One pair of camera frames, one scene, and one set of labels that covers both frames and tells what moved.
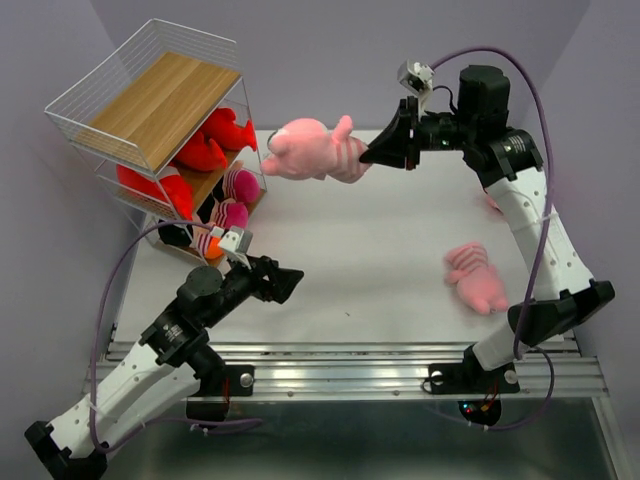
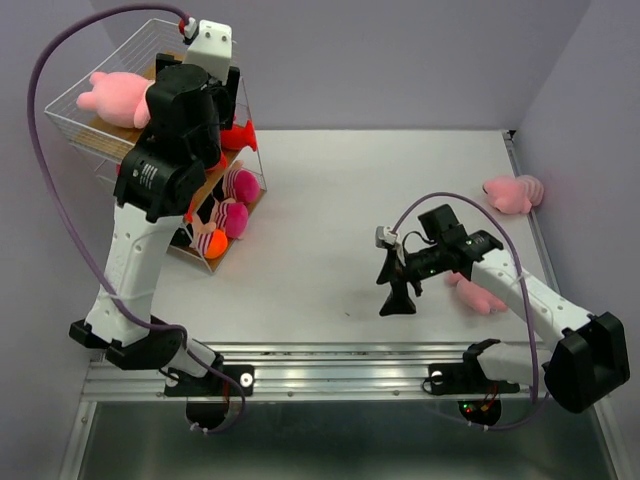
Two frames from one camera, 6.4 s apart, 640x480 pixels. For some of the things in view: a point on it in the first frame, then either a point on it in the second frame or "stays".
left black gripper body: x=241 y=283 -> x=224 y=99
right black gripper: x=395 y=146 -> x=398 y=301
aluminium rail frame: x=548 y=369 stays
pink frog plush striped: x=304 y=149 -> x=119 y=97
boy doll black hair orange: x=210 y=247 stays
